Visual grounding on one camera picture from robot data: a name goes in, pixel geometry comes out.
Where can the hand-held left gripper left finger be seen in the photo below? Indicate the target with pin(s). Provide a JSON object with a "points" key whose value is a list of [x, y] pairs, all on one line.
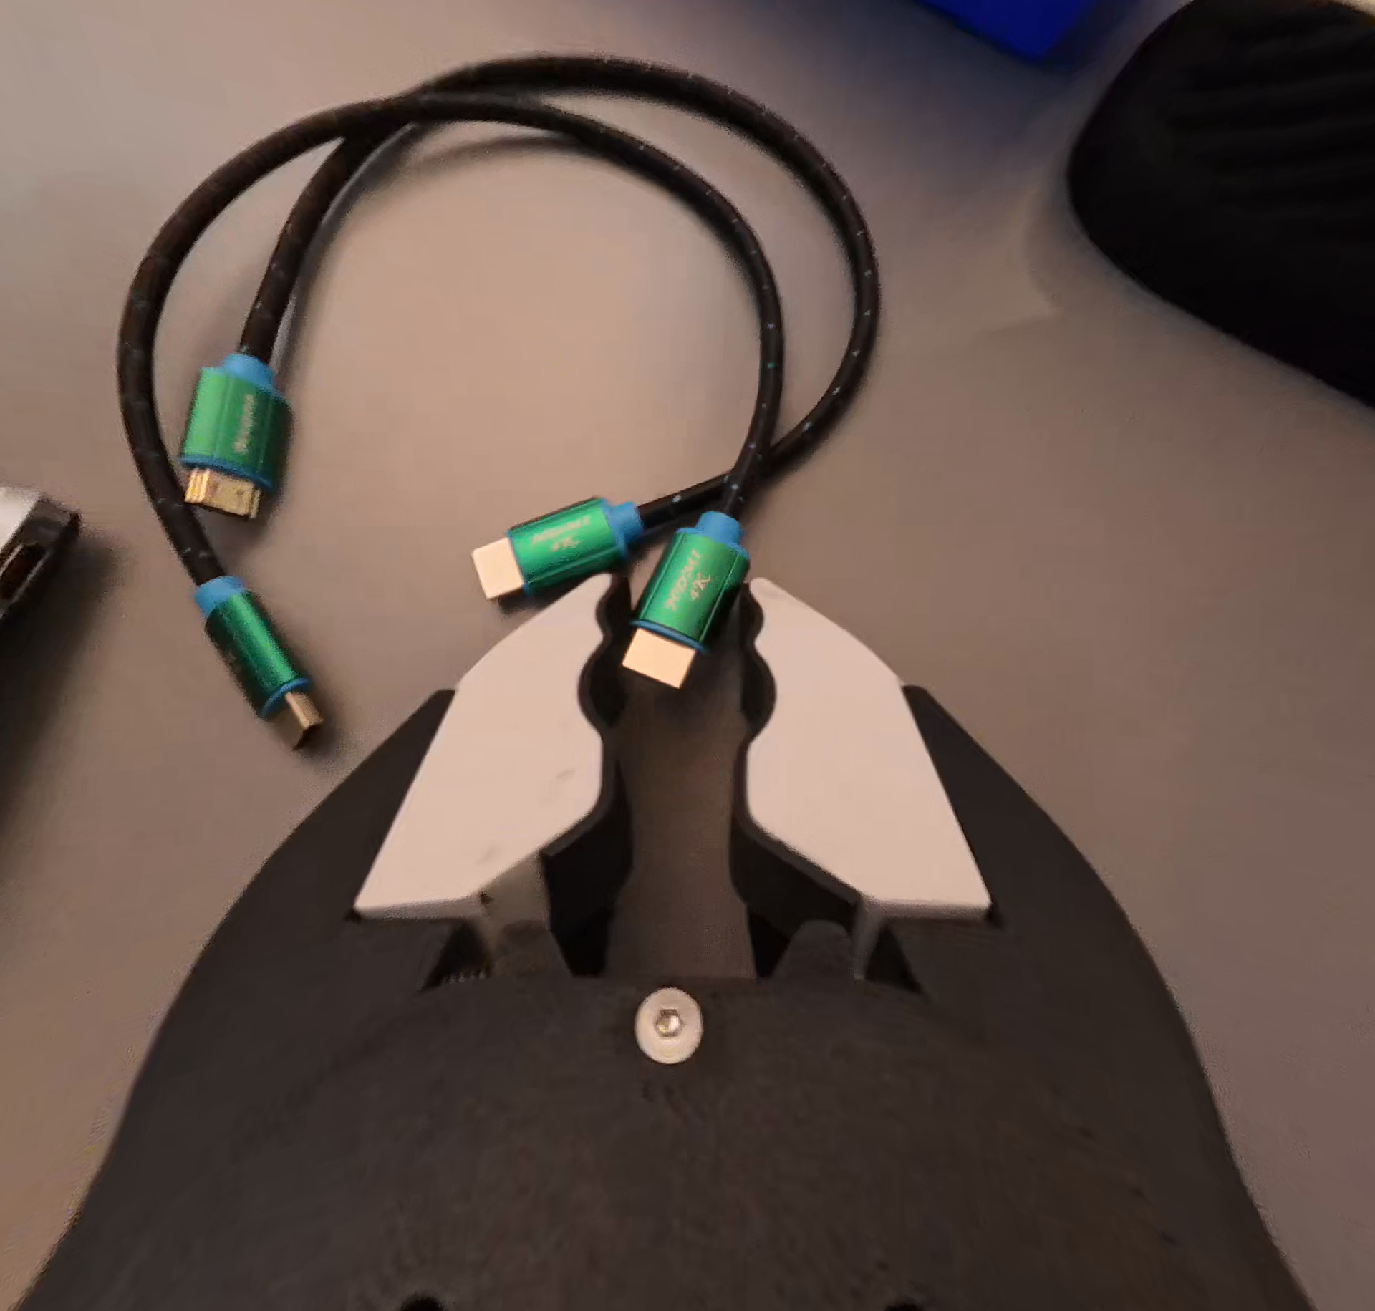
{"points": [[505, 784]]}

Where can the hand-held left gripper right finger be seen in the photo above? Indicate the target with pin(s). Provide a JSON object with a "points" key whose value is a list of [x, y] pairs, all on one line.
{"points": [[849, 784]]}

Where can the grey hdmi switch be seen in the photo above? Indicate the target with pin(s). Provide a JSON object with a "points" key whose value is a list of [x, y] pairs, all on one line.
{"points": [[27, 560]]}

